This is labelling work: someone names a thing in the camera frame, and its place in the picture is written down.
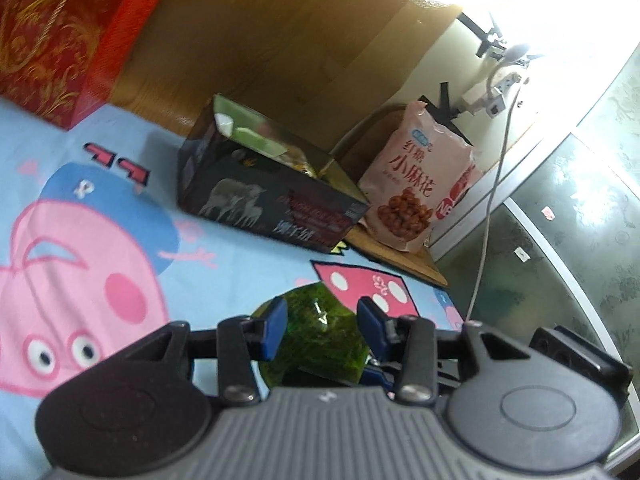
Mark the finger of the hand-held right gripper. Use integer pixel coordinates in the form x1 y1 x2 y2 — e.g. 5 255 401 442
362 363 402 390

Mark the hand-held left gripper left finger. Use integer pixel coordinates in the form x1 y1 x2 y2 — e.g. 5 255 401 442
165 296 289 407

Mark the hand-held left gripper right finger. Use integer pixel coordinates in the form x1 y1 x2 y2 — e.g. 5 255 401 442
356 296 531 405

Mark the green snack packet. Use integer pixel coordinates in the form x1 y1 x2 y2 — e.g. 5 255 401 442
250 282 375 389

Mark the black printed cardboard box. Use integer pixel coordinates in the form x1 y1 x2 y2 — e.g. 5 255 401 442
177 93 372 256

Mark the brown wooden stool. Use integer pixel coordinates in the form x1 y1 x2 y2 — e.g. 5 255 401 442
329 104 449 289

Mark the printed cartoon blanket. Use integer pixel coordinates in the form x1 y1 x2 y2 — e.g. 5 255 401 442
0 94 467 480

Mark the pink snack bag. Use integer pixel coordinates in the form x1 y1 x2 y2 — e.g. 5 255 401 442
357 100 484 254

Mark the white and green packet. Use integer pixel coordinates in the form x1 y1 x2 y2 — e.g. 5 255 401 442
214 99 288 157

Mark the white power strip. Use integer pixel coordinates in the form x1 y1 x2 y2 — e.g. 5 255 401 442
461 72 522 119

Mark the red gift bag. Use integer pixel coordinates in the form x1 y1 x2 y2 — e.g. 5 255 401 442
0 0 184 132

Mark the long white cable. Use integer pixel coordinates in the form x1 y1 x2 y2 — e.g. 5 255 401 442
466 77 524 323

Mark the white plug with cable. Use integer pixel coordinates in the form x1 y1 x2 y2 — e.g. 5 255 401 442
487 43 530 97

